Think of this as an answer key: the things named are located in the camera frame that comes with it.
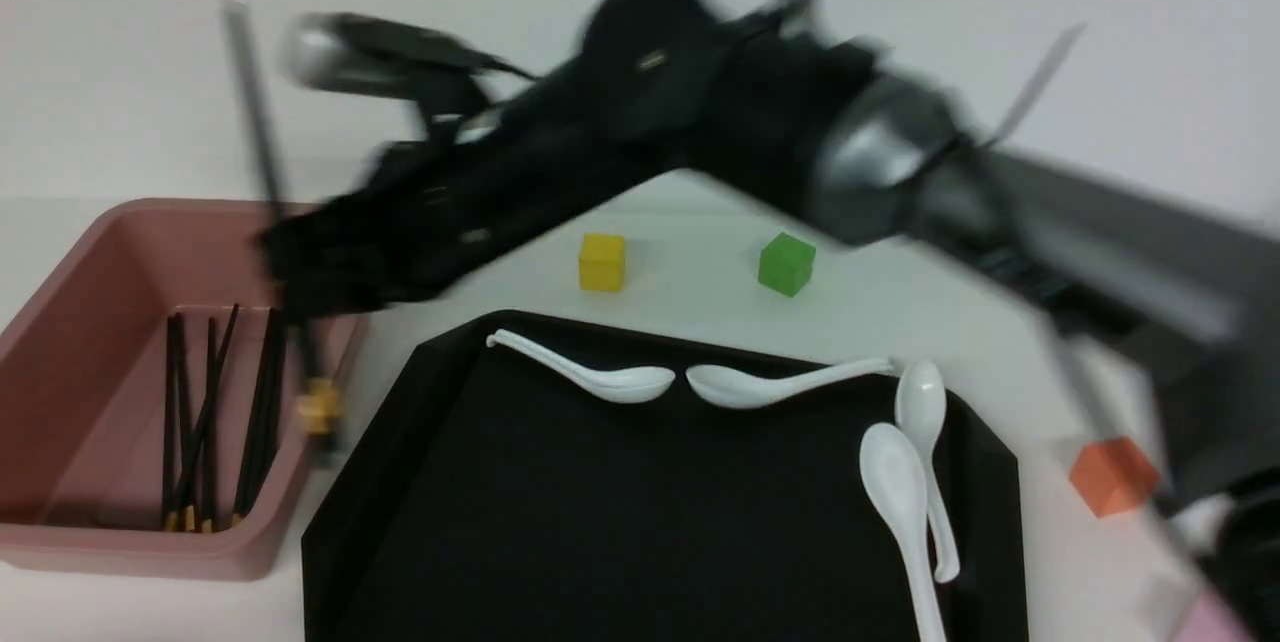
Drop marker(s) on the yellow cube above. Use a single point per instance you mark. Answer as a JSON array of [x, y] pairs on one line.
[[602, 263]]

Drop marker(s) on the black chopstick slanted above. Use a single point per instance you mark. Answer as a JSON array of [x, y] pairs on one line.
[[199, 418]]

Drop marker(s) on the pink cube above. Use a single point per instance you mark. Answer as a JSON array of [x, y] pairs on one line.
[[1208, 619]]

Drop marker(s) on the black chopstick yellow tip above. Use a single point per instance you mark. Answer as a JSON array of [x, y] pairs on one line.
[[318, 402]]

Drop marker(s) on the green cube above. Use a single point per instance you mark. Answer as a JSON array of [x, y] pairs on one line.
[[786, 264]]

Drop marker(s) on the white spoon centre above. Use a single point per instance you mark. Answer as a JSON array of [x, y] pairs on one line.
[[734, 389]]

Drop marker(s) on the black chopstick rightmost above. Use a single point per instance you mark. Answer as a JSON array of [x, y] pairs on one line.
[[269, 434]]

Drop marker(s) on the orange cube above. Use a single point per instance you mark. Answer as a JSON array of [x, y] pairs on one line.
[[1113, 476]]

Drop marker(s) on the black plastic tray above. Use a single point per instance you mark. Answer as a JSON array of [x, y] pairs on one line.
[[492, 500]]

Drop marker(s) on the black chopstick leftmost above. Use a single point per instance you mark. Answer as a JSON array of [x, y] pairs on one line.
[[169, 507]]

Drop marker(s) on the pink plastic bin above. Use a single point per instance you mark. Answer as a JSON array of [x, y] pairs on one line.
[[82, 371]]

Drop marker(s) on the white spoon far left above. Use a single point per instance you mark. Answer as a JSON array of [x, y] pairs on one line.
[[627, 386]]

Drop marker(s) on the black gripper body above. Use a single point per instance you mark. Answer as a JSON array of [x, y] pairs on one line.
[[486, 178]]

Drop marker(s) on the white spoon lower right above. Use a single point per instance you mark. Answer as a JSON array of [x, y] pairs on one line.
[[894, 481]]

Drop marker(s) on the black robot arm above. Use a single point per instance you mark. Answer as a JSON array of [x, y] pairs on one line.
[[834, 139]]

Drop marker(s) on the white spoon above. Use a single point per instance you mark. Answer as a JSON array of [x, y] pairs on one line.
[[894, 481], [920, 413], [734, 389], [627, 386]]

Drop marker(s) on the white spoon upper right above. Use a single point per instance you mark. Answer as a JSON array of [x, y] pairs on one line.
[[920, 413]]

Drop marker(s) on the black chopstick middle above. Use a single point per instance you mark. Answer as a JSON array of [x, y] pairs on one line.
[[209, 488]]

